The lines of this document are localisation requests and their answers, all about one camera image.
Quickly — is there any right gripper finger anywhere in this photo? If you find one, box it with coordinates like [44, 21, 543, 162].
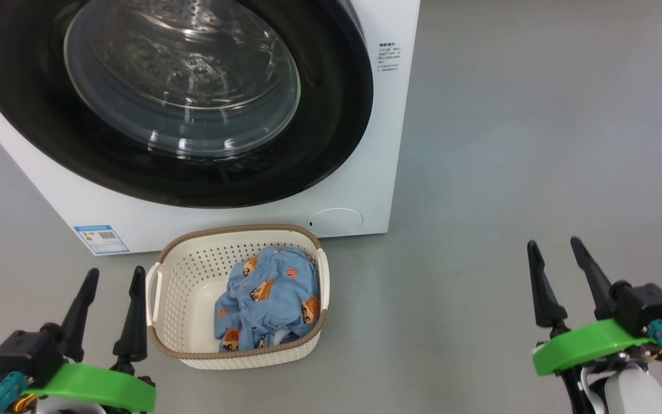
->
[570, 236, 616, 321]
[527, 240, 568, 329]

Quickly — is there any teal left camera connector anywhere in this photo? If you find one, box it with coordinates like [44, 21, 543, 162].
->
[0, 371, 28, 414]

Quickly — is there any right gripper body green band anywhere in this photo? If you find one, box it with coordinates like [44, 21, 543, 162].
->
[532, 319, 653, 380]

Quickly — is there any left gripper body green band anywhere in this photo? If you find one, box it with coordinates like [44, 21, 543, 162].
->
[21, 362, 157, 414]

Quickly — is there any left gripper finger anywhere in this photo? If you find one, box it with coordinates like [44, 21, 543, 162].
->
[113, 266, 148, 363]
[58, 268, 100, 363]

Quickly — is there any cream perforated laundry basket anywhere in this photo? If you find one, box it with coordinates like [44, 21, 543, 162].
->
[146, 224, 330, 370]

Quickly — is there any round white filter cover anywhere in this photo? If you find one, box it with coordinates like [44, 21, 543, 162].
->
[307, 208, 364, 236]

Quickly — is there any white front-load washing machine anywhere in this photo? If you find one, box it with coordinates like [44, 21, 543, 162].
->
[0, 0, 422, 256]

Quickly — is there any blue energy label sticker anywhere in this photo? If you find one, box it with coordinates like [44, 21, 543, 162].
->
[74, 225, 130, 255]

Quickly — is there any blue bear-print garment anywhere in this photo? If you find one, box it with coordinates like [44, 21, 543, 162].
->
[214, 246, 321, 352]

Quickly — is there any printed warning text label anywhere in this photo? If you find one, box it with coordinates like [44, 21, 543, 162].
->
[377, 41, 402, 72]

